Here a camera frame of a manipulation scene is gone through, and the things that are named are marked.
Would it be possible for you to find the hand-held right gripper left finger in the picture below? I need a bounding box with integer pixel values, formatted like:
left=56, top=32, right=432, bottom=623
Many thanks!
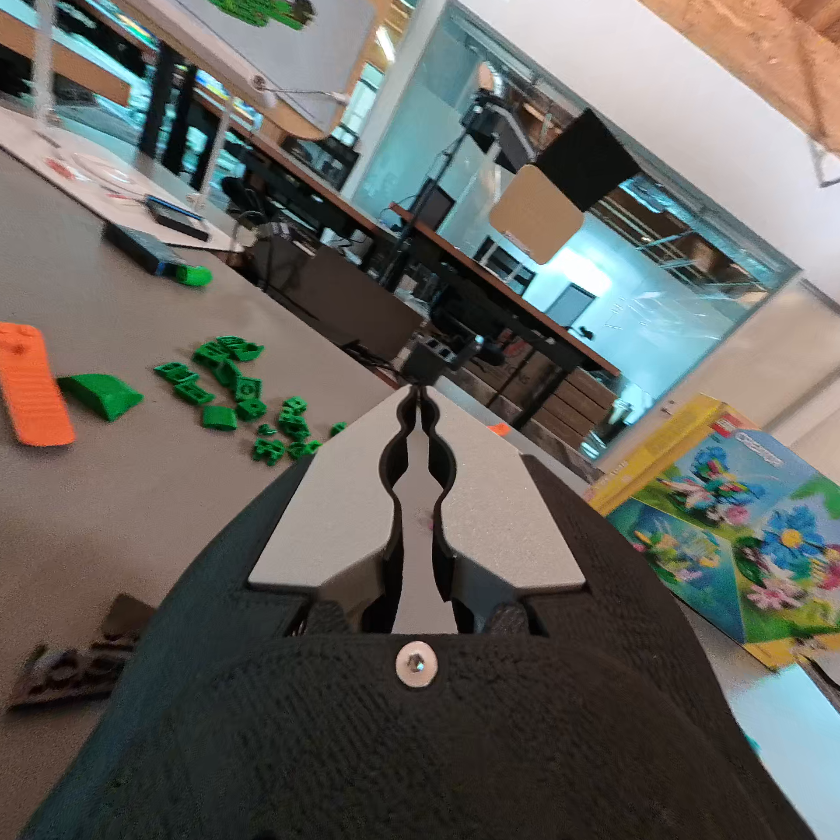
left=248, top=386, right=417, bottom=634

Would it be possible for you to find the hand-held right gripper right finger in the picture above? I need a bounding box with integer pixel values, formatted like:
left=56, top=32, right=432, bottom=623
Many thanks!
left=420, top=387, right=585, bottom=634

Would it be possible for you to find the pile of green bricks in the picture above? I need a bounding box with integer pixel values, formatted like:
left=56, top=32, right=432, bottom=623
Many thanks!
left=154, top=335, right=349, bottom=468

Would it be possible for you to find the grey desk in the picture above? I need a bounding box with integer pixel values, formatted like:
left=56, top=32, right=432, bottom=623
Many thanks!
left=0, top=147, right=840, bottom=840

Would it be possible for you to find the grey charger dock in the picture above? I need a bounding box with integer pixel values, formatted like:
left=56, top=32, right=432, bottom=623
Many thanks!
left=400, top=335, right=476, bottom=387

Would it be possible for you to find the colourful toy box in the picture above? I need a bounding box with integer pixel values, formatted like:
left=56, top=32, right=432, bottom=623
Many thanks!
left=587, top=394, right=840, bottom=672

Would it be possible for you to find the wooden office table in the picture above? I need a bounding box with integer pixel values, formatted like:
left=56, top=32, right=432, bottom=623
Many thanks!
left=387, top=200, right=621, bottom=427
left=197, top=85, right=395, bottom=244

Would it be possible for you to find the green slope brick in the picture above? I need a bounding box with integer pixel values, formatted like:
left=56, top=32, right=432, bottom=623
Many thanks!
left=58, top=373, right=144, bottom=422

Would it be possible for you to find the tan rounded panel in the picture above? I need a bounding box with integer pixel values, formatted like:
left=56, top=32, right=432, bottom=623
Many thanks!
left=489, top=164, right=585, bottom=265

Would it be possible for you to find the large orange brick separator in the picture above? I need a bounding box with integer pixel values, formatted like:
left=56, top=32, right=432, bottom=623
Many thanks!
left=0, top=322, right=77, bottom=448

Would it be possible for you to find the dark box with blue edge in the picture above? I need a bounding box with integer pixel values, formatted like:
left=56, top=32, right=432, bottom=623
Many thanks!
left=104, top=222, right=191, bottom=278

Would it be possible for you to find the black flat device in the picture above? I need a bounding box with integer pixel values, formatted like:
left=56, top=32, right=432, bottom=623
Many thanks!
left=146, top=195, right=212, bottom=242

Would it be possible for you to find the black square panel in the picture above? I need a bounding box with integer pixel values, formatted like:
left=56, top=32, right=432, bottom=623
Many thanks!
left=535, top=108, right=643, bottom=212

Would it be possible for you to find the black tripod stand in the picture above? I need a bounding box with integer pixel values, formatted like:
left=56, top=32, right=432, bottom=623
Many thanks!
left=384, top=88, right=526, bottom=293

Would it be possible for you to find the grey overhead board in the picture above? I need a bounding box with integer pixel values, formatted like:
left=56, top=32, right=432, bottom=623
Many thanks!
left=115, top=0, right=378, bottom=140

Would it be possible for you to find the white board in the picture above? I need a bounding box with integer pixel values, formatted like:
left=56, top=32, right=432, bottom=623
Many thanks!
left=0, top=105, right=247, bottom=253

